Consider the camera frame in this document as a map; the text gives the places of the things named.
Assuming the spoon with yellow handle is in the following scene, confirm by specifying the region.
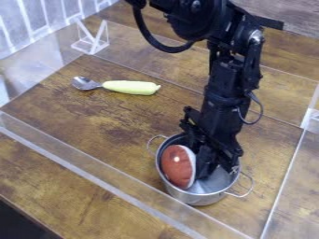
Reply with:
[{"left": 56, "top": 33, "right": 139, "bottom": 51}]
[{"left": 71, "top": 77, "right": 161, "bottom": 95}]

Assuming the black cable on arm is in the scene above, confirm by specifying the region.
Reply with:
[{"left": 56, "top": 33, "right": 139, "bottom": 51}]
[{"left": 123, "top": 0, "right": 198, "bottom": 54}]

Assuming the clear acrylic triangle stand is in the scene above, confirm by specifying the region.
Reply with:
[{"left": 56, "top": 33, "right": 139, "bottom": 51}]
[{"left": 71, "top": 21, "right": 110, "bottom": 55}]

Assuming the red and white plush mushroom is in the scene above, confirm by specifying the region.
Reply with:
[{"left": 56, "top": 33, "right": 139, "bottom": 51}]
[{"left": 161, "top": 145, "right": 197, "bottom": 190}]

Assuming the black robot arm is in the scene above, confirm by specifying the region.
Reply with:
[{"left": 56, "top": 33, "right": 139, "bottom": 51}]
[{"left": 126, "top": 0, "right": 265, "bottom": 178}]

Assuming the silver pot with handles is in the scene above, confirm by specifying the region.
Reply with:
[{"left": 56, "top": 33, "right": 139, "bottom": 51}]
[{"left": 147, "top": 134, "right": 254, "bottom": 206}]

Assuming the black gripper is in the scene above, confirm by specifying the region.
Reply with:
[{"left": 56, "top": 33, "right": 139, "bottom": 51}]
[{"left": 179, "top": 103, "right": 243, "bottom": 179}]

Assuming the black wall strip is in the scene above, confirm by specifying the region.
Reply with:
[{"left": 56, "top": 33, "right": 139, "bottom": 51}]
[{"left": 259, "top": 17, "right": 285, "bottom": 30}]

